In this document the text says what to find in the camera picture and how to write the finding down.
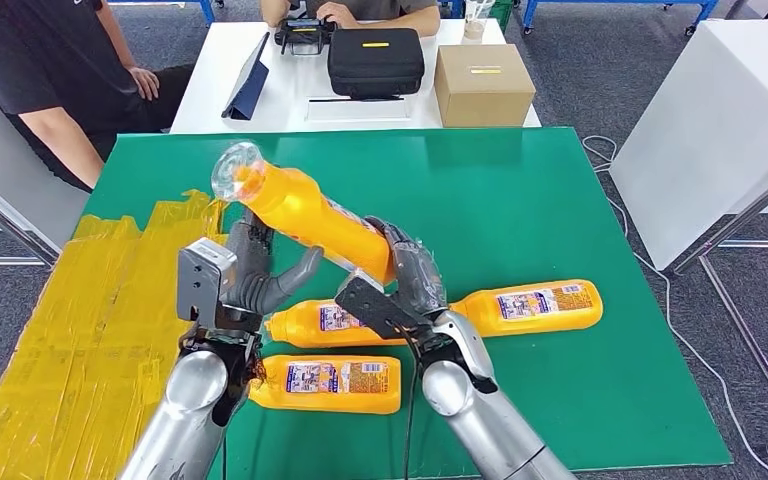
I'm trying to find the black carrying case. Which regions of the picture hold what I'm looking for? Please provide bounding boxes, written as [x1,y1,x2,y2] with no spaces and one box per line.
[327,27,426,101]

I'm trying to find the metal table frame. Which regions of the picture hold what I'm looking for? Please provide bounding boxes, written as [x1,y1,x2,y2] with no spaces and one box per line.
[668,152,768,458]

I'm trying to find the long blue metal frame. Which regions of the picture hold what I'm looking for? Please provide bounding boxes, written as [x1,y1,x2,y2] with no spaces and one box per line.
[519,0,720,38]

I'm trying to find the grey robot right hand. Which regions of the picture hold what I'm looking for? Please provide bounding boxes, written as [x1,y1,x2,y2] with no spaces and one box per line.
[365,215,448,318]

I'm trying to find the short blue metal frame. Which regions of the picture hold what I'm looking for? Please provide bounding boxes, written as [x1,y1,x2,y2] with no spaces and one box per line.
[108,0,216,28]

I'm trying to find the brown cardboard box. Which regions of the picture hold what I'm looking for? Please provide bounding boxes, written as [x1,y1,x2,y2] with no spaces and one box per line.
[433,44,536,128]

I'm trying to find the white floor cable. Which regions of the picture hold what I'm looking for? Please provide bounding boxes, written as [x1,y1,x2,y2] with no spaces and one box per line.
[581,135,768,480]

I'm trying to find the person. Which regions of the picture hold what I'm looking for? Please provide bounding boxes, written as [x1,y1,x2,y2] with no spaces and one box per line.
[259,0,442,39]
[0,0,196,195]

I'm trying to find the black handheld controller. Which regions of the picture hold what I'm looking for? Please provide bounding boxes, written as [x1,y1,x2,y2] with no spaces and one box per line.
[273,17,338,56]

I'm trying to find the large white table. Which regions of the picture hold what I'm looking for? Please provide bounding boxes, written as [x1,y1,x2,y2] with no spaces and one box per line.
[609,19,768,272]

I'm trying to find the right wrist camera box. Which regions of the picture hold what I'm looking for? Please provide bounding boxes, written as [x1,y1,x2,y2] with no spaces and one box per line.
[334,268,435,346]

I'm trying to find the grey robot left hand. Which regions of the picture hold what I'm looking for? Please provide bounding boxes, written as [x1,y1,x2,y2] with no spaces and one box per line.
[221,211,324,316]

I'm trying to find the clear plastic cup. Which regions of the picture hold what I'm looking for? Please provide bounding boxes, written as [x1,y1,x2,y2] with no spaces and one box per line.
[461,0,495,44]

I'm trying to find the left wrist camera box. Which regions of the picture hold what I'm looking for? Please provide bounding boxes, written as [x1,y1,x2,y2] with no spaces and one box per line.
[176,238,238,331]

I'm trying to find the person's left hand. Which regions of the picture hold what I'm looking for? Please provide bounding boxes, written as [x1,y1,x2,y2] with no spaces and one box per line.
[128,64,161,102]

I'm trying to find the white desk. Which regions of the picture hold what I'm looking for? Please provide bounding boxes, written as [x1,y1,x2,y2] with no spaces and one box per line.
[169,18,543,136]

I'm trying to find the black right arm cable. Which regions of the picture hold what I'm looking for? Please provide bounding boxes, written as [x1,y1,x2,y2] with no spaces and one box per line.
[402,324,425,480]

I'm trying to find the yellow taped cardboard sheet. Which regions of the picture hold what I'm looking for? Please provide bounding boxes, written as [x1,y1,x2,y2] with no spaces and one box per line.
[0,190,230,480]

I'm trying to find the tablet with dark blue cover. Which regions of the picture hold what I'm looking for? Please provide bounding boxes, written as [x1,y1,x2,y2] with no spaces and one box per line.
[221,31,271,122]

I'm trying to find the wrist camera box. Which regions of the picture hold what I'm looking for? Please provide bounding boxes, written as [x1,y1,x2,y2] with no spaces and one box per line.
[176,238,238,331]
[334,268,435,346]

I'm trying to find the orange detergent bottle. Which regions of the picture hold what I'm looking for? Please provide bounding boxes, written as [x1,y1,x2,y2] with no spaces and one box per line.
[264,299,412,350]
[211,140,399,286]
[446,279,605,339]
[248,354,403,416]

